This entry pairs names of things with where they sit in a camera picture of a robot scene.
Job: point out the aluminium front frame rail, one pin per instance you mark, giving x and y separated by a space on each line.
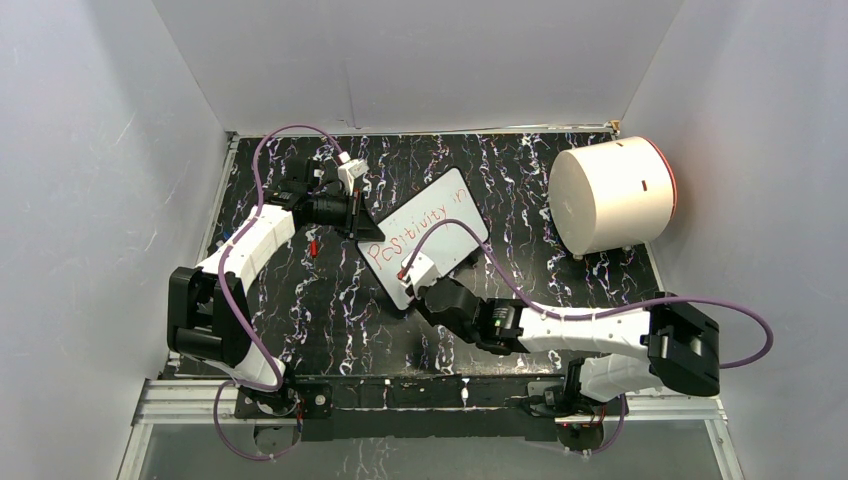
189 429

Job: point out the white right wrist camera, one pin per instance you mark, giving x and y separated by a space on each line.
417 272

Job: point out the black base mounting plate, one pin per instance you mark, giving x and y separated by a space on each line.
443 406

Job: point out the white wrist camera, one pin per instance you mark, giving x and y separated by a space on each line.
349 170
417 272

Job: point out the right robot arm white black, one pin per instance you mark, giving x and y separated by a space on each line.
665 343

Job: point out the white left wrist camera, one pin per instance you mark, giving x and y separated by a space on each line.
349 170

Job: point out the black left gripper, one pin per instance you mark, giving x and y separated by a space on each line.
367 230

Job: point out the white cylindrical drum red rim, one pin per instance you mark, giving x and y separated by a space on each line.
611 195

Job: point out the small white whiteboard black frame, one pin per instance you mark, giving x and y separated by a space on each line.
413 224

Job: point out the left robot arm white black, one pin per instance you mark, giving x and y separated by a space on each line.
208 318

